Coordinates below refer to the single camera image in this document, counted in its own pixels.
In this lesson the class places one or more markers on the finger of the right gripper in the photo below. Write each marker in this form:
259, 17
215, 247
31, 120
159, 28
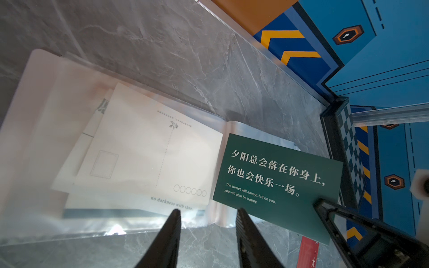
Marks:
381, 245

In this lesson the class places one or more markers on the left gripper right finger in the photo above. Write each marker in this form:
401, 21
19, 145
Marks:
253, 250

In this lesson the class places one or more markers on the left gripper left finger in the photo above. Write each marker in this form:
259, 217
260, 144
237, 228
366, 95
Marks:
164, 250

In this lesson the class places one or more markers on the dark green card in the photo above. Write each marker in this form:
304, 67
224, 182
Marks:
278, 184

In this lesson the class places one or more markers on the white card large chinese text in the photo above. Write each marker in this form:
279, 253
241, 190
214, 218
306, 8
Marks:
109, 169

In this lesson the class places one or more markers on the red card right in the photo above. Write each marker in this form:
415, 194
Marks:
308, 253

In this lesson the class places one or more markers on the black white checkerboard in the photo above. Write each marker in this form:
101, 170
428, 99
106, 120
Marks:
340, 134

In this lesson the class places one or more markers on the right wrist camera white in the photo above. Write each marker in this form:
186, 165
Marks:
420, 190

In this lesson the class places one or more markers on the right aluminium corner post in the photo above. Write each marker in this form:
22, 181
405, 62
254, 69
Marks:
391, 116

